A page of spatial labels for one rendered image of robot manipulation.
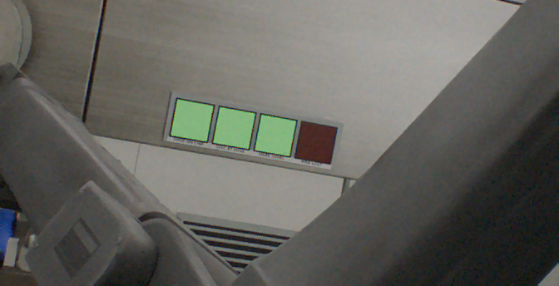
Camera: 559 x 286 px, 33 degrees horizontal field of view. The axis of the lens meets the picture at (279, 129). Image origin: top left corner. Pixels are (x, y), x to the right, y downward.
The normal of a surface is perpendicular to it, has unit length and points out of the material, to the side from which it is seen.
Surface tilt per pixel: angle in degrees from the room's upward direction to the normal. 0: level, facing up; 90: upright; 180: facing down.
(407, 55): 90
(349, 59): 90
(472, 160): 61
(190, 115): 90
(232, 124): 90
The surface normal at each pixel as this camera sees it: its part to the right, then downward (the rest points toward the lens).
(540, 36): -0.62, -0.59
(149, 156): 0.20, 0.09
